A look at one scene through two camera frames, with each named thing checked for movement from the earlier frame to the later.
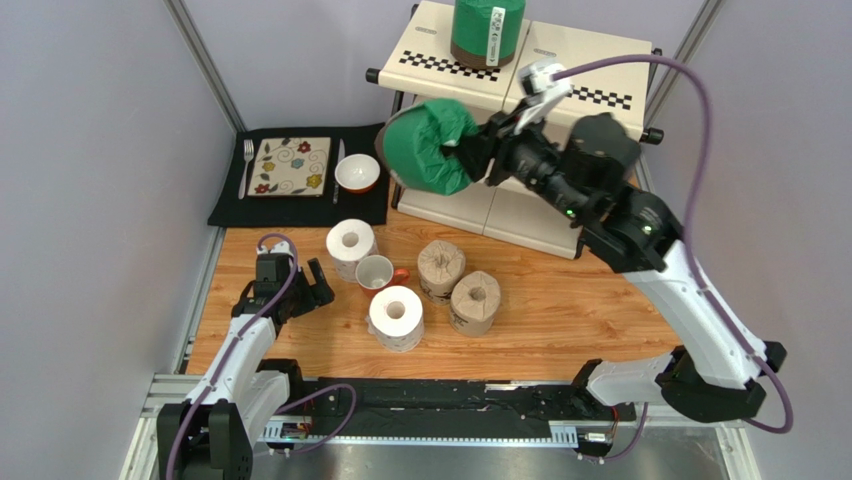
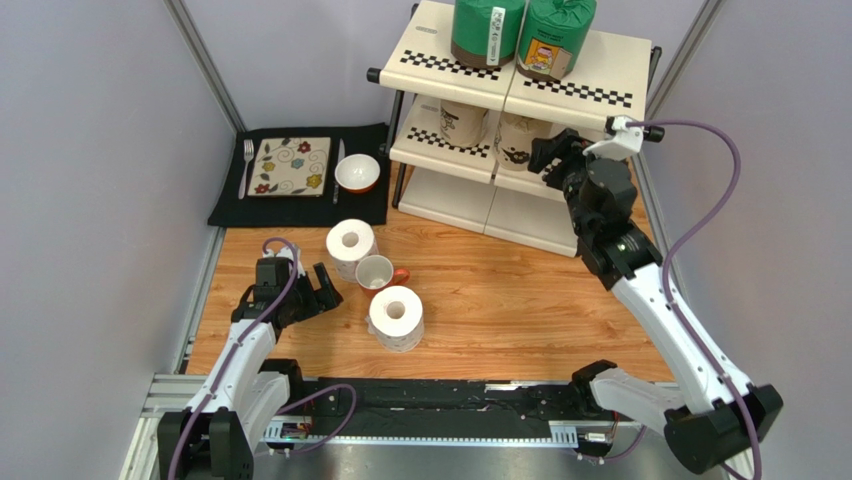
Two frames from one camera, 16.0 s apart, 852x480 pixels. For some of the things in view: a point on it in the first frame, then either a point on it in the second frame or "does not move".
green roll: x=410 y=138 → x=555 y=33
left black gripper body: x=290 y=295 does not move
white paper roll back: x=348 y=241 does not move
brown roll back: x=441 y=265 → x=462 y=125
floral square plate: x=291 y=167 does not move
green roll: x=485 y=32 does not move
